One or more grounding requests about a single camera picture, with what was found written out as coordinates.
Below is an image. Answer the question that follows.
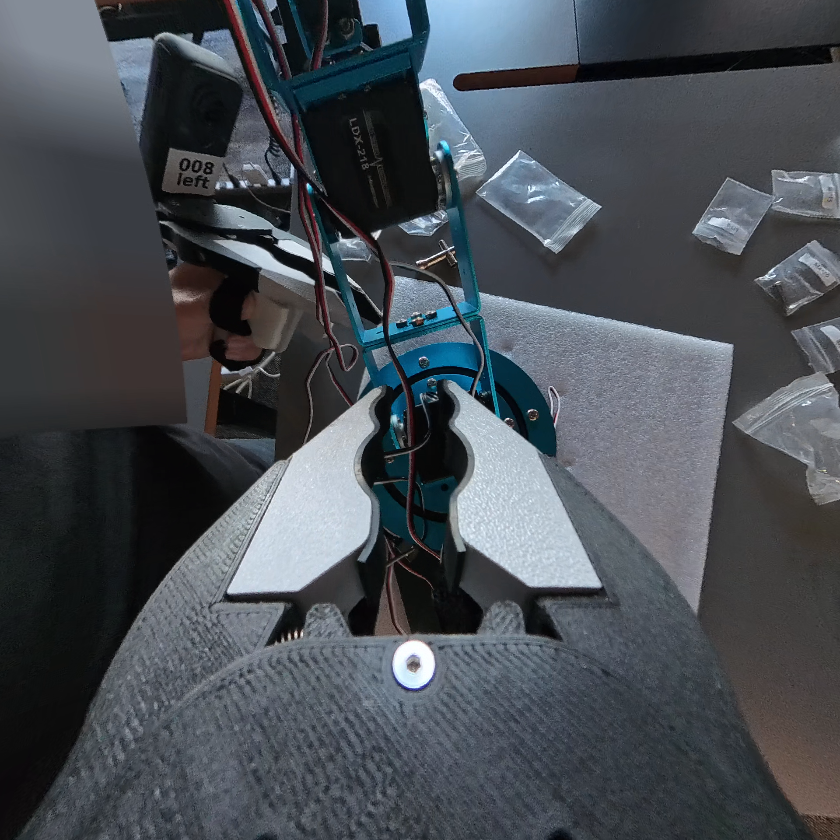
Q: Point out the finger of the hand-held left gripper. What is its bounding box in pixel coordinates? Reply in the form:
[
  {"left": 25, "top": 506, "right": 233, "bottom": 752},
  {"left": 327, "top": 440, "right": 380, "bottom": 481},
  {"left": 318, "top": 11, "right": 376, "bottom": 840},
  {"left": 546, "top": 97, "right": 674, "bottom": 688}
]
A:
[
  {"left": 259, "top": 231, "right": 385, "bottom": 327},
  {"left": 173, "top": 235, "right": 342, "bottom": 313}
]

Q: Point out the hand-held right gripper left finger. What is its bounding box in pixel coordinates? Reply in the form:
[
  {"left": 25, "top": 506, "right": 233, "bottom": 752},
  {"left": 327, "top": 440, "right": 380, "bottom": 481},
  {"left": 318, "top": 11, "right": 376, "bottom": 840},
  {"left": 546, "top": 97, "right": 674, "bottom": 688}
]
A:
[{"left": 225, "top": 388, "right": 388, "bottom": 605}]

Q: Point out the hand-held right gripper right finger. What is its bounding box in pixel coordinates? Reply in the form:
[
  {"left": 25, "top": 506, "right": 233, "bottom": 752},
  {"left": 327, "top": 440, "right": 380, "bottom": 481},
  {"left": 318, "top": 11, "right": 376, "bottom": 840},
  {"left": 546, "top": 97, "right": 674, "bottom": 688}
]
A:
[{"left": 441, "top": 383, "right": 603, "bottom": 608}]

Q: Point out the blue toy robot arm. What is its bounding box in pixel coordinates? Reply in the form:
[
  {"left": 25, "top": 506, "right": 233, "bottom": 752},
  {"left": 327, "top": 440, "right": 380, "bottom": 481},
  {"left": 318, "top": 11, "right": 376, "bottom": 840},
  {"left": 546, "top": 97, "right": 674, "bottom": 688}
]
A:
[{"left": 222, "top": 0, "right": 558, "bottom": 572}]

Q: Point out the servo cable with plug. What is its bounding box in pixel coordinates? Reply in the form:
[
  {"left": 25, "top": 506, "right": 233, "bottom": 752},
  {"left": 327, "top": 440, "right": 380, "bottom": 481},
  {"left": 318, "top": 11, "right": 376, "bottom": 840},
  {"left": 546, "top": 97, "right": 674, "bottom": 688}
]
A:
[{"left": 399, "top": 388, "right": 441, "bottom": 454}]

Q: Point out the person's left hand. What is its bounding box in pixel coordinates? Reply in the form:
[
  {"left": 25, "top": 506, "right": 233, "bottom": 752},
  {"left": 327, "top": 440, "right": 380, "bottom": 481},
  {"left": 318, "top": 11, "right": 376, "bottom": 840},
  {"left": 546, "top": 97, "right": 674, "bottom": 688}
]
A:
[{"left": 171, "top": 262, "right": 253, "bottom": 365}]

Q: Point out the small metal socket wrench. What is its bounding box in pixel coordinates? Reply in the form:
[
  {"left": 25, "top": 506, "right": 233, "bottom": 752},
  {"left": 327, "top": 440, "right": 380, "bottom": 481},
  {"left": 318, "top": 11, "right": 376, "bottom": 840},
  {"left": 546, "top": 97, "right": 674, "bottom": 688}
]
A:
[{"left": 415, "top": 240, "right": 471, "bottom": 270}]

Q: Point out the white foam sheet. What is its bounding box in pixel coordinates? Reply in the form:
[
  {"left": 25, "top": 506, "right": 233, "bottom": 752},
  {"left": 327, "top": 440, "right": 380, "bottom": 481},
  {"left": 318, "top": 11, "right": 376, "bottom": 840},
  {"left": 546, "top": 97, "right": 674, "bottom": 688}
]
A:
[{"left": 275, "top": 276, "right": 734, "bottom": 614}]

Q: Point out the person's dark shirt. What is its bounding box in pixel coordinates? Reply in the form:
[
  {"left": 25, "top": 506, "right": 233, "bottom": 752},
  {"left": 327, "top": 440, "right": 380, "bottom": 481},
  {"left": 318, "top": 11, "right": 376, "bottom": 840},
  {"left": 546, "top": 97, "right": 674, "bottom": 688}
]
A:
[{"left": 0, "top": 423, "right": 276, "bottom": 723}]

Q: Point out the pile of small plastic bags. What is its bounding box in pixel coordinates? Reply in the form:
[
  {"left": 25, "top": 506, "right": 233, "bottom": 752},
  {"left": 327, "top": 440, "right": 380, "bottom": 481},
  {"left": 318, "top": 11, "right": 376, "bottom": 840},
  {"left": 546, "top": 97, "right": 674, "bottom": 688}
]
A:
[{"left": 393, "top": 78, "right": 840, "bottom": 507}]

